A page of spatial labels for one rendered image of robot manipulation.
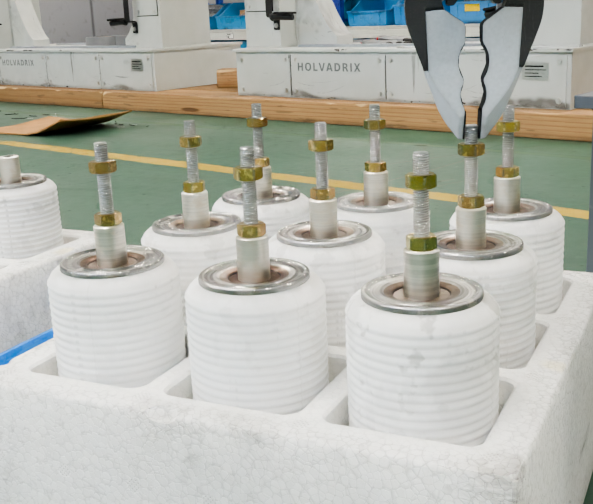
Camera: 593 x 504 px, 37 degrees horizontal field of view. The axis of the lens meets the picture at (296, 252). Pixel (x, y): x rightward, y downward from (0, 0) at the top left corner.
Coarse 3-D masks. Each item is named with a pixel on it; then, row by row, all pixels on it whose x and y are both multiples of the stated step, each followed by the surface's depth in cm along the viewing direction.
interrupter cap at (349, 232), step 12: (288, 228) 72; (300, 228) 72; (348, 228) 71; (360, 228) 71; (288, 240) 68; (300, 240) 68; (312, 240) 68; (324, 240) 68; (336, 240) 68; (348, 240) 67; (360, 240) 68
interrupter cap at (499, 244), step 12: (444, 240) 67; (492, 240) 66; (504, 240) 65; (516, 240) 65; (444, 252) 63; (456, 252) 63; (468, 252) 63; (480, 252) 63; (492, 252) 63; (504, 252) 62; (516, 252) 63
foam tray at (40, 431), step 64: (576, 320) 70; (0, 384) 63; (64, 384) 62; (512, 384) 59; (576, 384) 66; (0, 448) 64; (64, 448) 62; (128, 448) 59; (192, 448) 57; (256, 448) 54; (320, 448) 52; (384, 448) 51; (448, 448) 51; (512, 448) 50; (576, 448) 69
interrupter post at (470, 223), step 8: (456, 208) 65; (480, 208) 64; (456, 216) 65; (464, 216) 64; (472, 216) 64; (480, 216) 64; (456, 224) 65; (464, 224) 64; (472, 224) 64; (480, 224) 64; (456, 232) 65; (464, 232) 64; (472, 232) 64; (480, 232) 64; (456, 240) 65; (464, 240) 64; (472, 240) 64; (480, 240) 64; (464, 248) 65; (472, 248) 64; (480, 248) 65
